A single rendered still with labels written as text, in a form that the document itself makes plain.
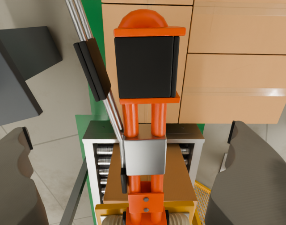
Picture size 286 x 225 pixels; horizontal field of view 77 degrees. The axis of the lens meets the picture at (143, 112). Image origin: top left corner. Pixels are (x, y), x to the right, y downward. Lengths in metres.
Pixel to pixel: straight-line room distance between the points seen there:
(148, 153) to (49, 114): 1.59
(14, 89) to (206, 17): 0.87
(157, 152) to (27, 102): 0.71
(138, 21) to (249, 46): 0.88
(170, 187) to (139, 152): 0.64
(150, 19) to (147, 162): 0.19
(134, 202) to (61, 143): 1.66
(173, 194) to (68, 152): 1.36
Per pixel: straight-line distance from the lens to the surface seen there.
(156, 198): 0.35
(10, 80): 0.89
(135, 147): 0.26
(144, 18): 0.21
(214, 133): 1.90
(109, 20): 0.91
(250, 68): 1.10
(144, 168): 0.29
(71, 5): 0.22
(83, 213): 2.70
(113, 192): 0.87
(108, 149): 1.18
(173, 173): 0.96
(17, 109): 0.93
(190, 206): 0.60
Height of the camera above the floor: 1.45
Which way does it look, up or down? 63 degrees down
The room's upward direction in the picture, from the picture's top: 177 degrees clockwise
